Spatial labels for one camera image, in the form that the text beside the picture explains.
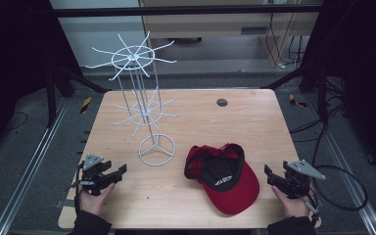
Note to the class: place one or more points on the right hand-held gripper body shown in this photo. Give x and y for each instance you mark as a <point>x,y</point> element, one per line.
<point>298,179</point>

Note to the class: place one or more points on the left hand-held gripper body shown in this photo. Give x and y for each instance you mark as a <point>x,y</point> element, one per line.
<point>93,176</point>

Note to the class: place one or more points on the person's left hand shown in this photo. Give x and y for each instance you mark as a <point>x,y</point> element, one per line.
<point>93,202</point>

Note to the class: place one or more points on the person's right hand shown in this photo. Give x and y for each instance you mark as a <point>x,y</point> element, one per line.
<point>292,207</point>

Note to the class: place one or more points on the red baseball cap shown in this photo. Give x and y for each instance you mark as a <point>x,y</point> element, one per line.
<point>231,186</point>

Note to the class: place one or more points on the yellow black hazard tape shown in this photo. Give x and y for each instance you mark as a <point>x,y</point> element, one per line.
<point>297,101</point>
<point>85,105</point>

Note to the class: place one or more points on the black metal stand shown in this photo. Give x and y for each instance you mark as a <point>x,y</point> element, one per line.
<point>321,94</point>
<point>51,98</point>

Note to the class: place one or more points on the black curtain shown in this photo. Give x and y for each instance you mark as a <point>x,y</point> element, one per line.
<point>13,58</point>
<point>365,65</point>

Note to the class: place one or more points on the wooden cabinet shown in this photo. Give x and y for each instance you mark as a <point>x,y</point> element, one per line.
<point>209,27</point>

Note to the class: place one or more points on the aluminium floor rail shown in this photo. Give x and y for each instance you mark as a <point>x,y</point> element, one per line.
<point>349,182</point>
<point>29,166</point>

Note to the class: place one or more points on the black horizontal frame bar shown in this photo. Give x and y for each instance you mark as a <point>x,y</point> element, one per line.
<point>176,11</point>

